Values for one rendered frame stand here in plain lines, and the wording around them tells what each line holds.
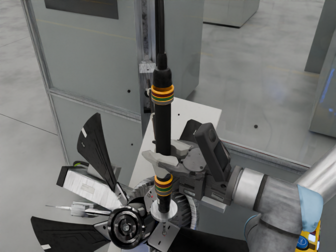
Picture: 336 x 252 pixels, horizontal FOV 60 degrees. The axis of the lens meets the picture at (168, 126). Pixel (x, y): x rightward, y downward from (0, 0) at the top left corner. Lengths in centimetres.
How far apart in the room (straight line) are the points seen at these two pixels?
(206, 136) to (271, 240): 22
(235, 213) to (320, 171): 113
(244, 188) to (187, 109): 57
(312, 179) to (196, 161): 27
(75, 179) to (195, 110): 52
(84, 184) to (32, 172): 190
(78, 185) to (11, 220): 157
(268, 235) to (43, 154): 277
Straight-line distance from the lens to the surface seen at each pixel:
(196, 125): 88
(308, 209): 58
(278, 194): 58
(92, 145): 96
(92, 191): 111
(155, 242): 87
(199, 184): 61
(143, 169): 113
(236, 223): 187
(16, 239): 255
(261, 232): 60
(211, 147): 55
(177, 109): 110
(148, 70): 120
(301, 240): 109
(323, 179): 72
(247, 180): 58
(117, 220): 87
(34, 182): 290
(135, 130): 174
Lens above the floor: 192
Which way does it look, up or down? 36 degrees down
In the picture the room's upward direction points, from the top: straight up
